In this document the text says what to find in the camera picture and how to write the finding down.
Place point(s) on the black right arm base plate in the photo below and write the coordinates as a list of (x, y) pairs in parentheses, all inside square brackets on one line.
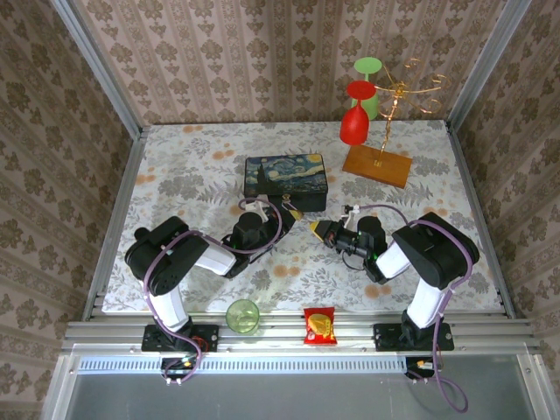
[(389, 337)]

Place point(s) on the red snack packet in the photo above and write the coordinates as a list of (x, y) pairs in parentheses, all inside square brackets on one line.
[(320, 326)]

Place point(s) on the red plastic wine glass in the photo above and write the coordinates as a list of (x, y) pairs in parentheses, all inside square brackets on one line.
[(355, 124)]

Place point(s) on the aluminium frame corner post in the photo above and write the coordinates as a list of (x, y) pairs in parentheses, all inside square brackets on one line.
[(100, 65), (485, 65)]

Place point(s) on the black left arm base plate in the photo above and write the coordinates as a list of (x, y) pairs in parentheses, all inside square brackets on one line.
[(205, 339)]

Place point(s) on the starry night tin box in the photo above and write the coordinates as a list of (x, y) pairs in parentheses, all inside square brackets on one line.
[(289, 175)]

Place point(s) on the aluminium frame front rail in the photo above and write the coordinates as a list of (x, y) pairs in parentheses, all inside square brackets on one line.
[(280, 337)]

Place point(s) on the floral tablecloth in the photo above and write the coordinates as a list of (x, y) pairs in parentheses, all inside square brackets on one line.
[(197, 175)]

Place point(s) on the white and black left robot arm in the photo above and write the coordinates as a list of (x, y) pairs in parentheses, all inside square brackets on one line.
[(168, 258)]

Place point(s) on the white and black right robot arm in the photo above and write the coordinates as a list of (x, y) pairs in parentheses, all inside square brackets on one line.
[(437, 249)]

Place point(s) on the clear green plastic cup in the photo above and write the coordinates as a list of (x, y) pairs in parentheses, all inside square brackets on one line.
[(242, 317)]

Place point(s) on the green plastic wine glass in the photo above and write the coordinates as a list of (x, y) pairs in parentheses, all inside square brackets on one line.
[(369, 65)]

